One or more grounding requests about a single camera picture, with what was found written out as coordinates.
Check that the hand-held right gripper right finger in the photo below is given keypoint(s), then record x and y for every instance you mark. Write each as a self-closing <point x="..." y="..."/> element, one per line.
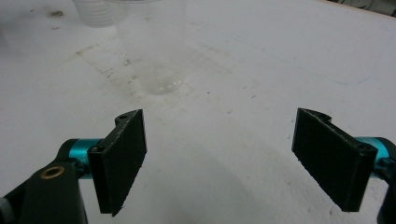
<point x="333" y="158"/>

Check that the single clear plastic cup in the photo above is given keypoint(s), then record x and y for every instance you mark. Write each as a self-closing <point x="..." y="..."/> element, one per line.
<point x="158" y="68"/>

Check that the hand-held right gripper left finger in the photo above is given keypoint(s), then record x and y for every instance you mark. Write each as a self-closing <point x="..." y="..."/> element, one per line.
<point x="121" y="161"/>

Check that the white foam mat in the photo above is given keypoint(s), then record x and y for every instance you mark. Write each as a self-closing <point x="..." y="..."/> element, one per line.
<point x="233" y="77"/>

